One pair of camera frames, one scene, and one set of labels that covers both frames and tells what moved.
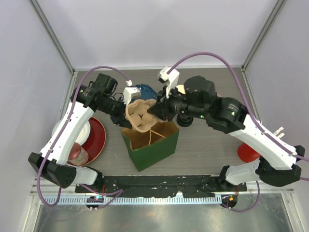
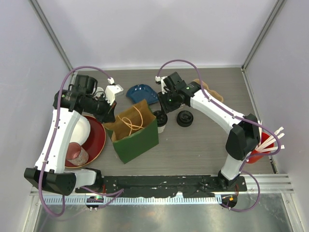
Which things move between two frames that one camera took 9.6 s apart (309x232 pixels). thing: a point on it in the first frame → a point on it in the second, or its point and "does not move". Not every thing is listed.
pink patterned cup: x=77 y=155 does not move
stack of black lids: x=184 y=121 does not move
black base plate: x=183 y=186 does not move
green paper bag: x=145 y=149 → x=133 y=132
